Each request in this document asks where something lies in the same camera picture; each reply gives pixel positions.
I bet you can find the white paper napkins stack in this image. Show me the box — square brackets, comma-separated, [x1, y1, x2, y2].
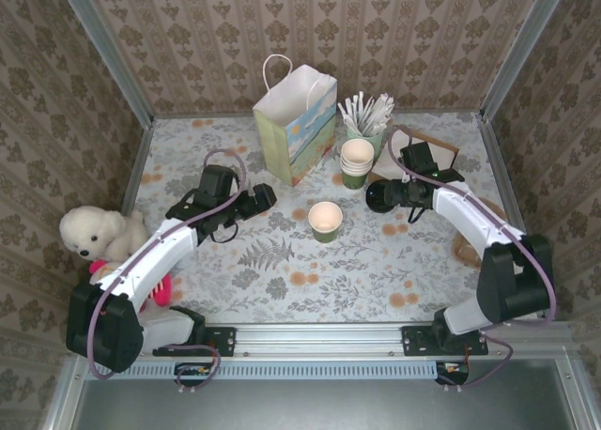
[373, 141, 457, 180]

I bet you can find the black plastic cup lid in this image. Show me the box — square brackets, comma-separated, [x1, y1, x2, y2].
[366, 179, 395, 214]

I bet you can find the landscape print paper gift bag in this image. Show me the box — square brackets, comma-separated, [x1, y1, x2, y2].
[252, 54, 339, 188]

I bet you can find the brown pulp cup carrier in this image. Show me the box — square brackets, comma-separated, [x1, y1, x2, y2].
[453, 199, 508, 269]

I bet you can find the green paper coffee cup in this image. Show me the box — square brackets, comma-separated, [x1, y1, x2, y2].
[307, 201, 343, 244]

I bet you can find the mint green holder cup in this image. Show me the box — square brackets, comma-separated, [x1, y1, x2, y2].
[346, 122, 384, 163]

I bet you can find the stack of green paper cups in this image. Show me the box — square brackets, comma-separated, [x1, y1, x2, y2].
[340, 137, 376, 191]

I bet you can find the bundle of paper-wrapped straws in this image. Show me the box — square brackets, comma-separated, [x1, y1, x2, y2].
[336, 90, 395, 138]

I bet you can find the white teddy bear plush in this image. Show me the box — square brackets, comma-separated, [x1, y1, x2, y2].
[59, 205, 151, 262]

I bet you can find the pink striped plush doll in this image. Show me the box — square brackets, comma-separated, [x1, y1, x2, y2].
[88, 258, 174, 309]

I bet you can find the floral patterned tablecloth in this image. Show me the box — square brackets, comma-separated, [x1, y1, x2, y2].
[100, 112, 541, 326]

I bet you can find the grey sheet metal shelf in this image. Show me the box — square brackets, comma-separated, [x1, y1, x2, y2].
[44, 359, 601, 430]

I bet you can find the aluminium frame post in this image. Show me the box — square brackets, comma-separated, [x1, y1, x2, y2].
[479, 0, 573, 121]
[54, 0, 156, 130]

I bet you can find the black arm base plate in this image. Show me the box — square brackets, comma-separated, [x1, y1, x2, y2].
[401, 325, 489, 358]
[152, 326, 237, 358]

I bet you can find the aluminium mounting rail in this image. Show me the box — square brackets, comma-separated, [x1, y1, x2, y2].
[69, 321, 577, 361]

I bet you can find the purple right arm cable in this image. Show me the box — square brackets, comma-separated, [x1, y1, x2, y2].
[388, 128, 560, 389]

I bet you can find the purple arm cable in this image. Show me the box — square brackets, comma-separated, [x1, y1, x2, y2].
[388, 128, 560, 389]
[85, 148, 250, 396]

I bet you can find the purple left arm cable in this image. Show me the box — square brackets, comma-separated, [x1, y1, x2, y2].
[85, 148, 250, 396]

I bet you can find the light blue slotted cable duct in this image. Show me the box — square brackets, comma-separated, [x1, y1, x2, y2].
[86, 360, 470, 381]

